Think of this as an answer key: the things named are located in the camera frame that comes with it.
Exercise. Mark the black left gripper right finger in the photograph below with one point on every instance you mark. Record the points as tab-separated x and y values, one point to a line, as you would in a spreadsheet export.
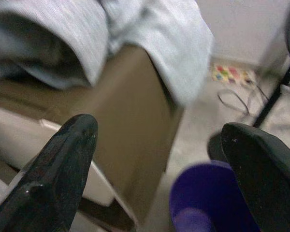
268	181

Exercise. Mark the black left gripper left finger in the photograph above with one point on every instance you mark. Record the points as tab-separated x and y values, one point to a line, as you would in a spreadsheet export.
50	181

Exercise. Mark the purple fabric item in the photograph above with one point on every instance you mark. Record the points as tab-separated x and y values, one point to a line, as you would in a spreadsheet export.
200	193

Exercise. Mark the brown cardboard box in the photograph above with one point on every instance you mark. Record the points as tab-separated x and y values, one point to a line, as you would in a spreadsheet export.
130	108

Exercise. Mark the light grey knit garment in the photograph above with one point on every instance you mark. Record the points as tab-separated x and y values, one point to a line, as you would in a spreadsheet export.
147	29

